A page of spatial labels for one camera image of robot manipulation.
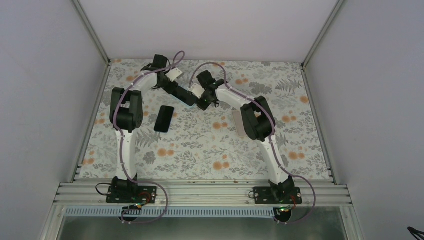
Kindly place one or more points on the aluminium mounting rail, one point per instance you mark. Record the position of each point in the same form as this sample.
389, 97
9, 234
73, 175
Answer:
204, 193

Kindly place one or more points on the floral patterned table mat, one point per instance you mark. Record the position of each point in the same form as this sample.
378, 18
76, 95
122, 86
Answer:
204, 145

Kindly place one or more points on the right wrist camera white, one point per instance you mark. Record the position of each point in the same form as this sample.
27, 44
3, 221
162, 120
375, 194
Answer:
197, 90

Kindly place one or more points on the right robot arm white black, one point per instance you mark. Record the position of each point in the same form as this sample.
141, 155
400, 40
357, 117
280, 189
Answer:
258, 123

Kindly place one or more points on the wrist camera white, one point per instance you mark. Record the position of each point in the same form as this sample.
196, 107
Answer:
174, 74
197, 90

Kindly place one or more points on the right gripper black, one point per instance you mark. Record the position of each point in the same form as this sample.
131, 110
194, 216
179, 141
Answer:
203, 106

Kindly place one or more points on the right aluminium frame post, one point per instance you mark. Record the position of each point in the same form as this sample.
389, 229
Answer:
330, 19

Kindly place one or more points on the beige phone case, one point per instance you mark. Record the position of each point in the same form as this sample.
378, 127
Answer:
238, 122

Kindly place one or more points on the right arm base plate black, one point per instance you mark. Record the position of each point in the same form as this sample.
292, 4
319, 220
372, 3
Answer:
263, 195

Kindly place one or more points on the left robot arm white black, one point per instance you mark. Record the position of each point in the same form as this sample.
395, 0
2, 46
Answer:
126, 116

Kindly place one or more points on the aluminium frame post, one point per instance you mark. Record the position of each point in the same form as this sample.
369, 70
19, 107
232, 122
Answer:
91, 31
330, 19

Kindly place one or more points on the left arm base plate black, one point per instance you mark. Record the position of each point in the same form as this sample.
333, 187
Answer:
140, 195

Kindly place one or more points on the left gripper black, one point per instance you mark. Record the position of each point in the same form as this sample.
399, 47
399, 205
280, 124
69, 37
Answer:
170, 89

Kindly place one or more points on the slotted cable duct grey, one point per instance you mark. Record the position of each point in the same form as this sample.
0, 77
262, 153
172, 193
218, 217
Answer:
172, 212

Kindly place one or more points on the dark blue phone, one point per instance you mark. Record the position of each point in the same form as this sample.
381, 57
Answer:
164, 119

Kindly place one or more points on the left aluminium frame post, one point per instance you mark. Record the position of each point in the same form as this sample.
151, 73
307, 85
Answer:
91, 31

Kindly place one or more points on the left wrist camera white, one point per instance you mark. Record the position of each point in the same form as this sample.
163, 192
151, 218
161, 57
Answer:
174, 74

